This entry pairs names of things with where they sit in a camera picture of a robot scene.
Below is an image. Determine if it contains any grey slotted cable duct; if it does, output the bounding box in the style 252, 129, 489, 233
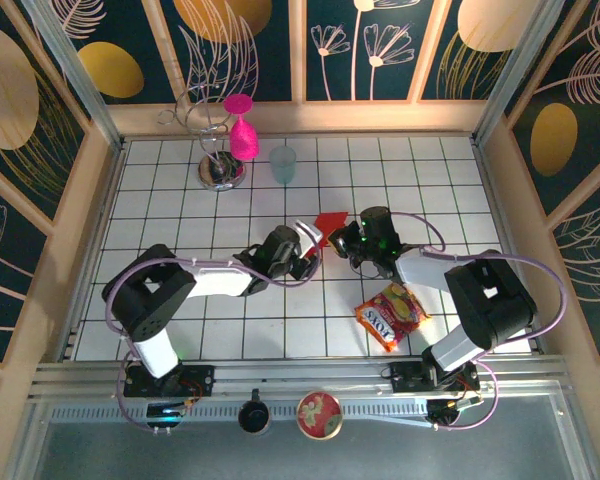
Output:
49, 403, 431, 427

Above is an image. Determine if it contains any pink wine glass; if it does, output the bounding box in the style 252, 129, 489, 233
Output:
222, 93, 261, 162

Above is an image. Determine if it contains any black mug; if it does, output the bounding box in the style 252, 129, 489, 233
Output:
237, 388, 272, 435

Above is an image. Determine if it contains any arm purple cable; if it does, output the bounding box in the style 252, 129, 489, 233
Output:
392, 212, 567, 432
103, 247, 326, 434

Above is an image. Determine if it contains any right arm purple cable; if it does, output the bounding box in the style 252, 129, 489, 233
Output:
392, 212, 567, 432

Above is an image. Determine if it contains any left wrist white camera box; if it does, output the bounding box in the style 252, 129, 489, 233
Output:
289, 218, 324, 257

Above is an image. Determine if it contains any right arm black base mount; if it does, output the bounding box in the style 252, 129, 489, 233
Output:
388, 360, 481, 396

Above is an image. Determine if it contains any black electronics box blue light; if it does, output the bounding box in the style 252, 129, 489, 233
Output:
146, 402, 185, 434

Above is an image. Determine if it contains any aluminium table rail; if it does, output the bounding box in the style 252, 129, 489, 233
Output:
29, 355, 571, 401

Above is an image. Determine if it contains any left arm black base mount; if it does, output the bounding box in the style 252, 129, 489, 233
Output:
123, 364, 216, 399

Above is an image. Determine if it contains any translucent pale blue cup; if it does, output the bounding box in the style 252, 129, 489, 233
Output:
268, 145, 298, 186

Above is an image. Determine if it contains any chrome wire glass stand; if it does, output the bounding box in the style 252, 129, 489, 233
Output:
158, 84, 247, 192

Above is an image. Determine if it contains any orange Fox's candy bag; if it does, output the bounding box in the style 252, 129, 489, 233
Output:
354, 282, 431, 354

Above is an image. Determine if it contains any red round floral bowl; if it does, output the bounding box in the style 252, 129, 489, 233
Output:
296, 390, 344, 441

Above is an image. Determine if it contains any black electronics box with wires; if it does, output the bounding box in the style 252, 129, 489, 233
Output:
426, 394, 484, 431

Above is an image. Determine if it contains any red cloth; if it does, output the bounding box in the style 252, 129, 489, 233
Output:
312, 212, 351, 250

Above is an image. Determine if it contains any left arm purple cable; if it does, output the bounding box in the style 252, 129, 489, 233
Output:
103, 247, 326, 434

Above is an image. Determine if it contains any aluminium frame post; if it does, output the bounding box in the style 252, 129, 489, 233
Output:
472, 0, 567, 146
22, 0, 126, 151

